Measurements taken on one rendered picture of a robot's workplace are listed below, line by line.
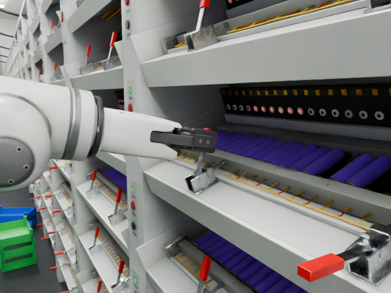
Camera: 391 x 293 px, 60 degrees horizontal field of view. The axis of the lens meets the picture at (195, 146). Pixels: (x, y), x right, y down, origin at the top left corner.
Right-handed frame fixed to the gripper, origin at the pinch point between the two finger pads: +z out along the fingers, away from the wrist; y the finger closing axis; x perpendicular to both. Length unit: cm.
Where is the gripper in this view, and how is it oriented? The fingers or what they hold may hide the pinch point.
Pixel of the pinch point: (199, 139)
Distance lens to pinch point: 48.6
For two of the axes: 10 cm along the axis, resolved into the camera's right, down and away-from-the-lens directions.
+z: 8.5, 0.9, 5.1
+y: 5.0, 1.3, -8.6
